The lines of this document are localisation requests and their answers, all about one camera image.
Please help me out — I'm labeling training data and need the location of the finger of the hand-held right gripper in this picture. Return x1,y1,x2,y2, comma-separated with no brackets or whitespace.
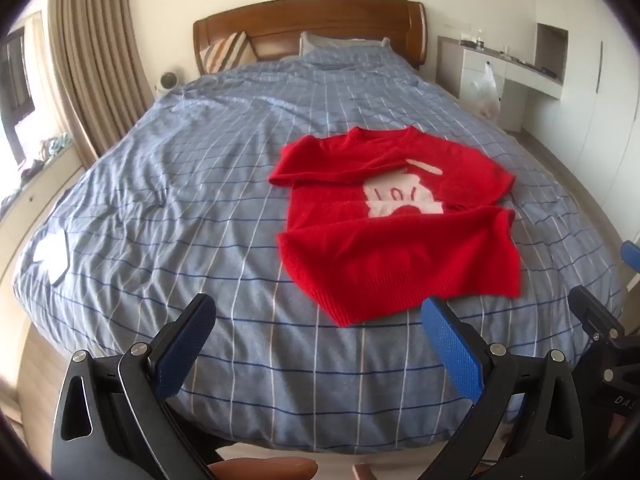
621,241,640,275
567,285,626,357

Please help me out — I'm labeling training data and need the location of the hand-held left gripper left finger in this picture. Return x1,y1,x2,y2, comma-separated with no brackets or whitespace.
50,293,223,480

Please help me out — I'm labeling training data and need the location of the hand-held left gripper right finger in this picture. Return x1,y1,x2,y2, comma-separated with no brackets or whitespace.
415,296,593,480

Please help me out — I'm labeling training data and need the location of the red knitted sweater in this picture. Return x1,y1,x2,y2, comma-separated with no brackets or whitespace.
268,126,523,329

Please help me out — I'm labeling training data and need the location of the pile of clothes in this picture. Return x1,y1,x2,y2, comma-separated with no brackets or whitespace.
15,132,73,181

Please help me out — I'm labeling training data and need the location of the person's left hand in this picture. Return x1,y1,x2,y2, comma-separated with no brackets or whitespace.
207,456,318,480

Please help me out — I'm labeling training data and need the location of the white wardrobe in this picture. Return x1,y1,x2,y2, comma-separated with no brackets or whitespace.
520,0,640,241

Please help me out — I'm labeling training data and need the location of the white cloth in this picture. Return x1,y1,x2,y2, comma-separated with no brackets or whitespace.
32,230,71,286

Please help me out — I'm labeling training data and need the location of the blue checked bed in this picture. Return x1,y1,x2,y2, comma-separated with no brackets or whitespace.
12,40,626,453

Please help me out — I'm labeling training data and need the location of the white window bench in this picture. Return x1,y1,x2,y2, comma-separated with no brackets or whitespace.
0,147,86,271

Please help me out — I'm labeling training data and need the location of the white plastic bag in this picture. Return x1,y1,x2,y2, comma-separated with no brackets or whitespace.
465,61,501,121

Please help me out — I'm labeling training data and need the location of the white desk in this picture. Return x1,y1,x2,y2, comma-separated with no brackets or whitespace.
435,35,563,133

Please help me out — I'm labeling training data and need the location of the striped pillow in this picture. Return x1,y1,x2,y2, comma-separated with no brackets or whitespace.
199,31,258,75

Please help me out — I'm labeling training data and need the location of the beige curtain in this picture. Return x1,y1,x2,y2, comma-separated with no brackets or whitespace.
47,0,156,171

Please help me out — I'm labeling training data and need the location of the window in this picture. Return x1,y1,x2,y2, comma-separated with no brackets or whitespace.
0,30,36,131

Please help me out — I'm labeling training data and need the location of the grey pillow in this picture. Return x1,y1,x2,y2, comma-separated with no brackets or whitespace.
299,31,391,58

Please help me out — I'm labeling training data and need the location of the wooden headboard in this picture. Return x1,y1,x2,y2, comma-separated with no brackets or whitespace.
192,0,428,76

